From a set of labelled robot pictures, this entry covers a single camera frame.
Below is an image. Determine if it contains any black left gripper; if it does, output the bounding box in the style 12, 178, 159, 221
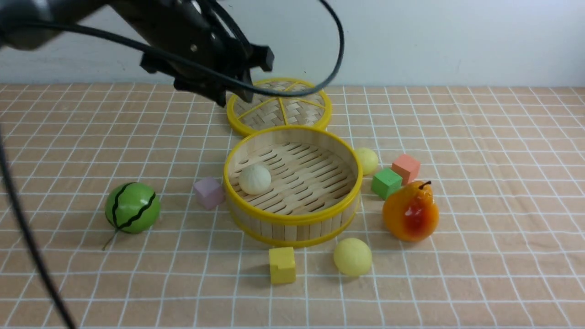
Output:
140, 17, 274, 106

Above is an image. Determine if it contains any green wooden block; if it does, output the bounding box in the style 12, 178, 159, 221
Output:
371, 167, 403, 200

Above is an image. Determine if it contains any white bun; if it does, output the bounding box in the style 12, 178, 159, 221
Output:
239, 163, 271, 195

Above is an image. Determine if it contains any pink purple wooden block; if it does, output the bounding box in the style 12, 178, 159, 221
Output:
193, 177, 225, 210

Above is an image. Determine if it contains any salmon orange wooden block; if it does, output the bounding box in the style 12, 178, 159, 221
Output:
391, 154, 421, 186

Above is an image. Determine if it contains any green toy watermelon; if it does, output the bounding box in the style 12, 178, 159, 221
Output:
102, 182, 160, 250

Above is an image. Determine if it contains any woven bamboo steamer lid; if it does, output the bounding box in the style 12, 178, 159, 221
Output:
226, 90, 333, 137

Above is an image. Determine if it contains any checkered orange tablecloth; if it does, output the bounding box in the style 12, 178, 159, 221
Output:
1, 84, 585, 329

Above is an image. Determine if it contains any orange toy pear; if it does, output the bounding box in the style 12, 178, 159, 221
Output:
382, 180, 439, 242

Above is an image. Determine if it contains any yellow bun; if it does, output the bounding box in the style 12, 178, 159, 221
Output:
354, 148, 379, 175
334, 238, 372, 277

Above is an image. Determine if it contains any yellow bun front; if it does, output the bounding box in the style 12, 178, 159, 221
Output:
334, 238, 372, 277

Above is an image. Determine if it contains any bamboo steamer tray yellow rim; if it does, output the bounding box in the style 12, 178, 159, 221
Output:
223, 126, 363, 248

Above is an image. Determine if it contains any yellow wooden block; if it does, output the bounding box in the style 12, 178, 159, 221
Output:
269, 246, 297, 285

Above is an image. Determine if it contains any black cable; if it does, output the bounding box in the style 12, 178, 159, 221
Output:
0, 0, 346, 329

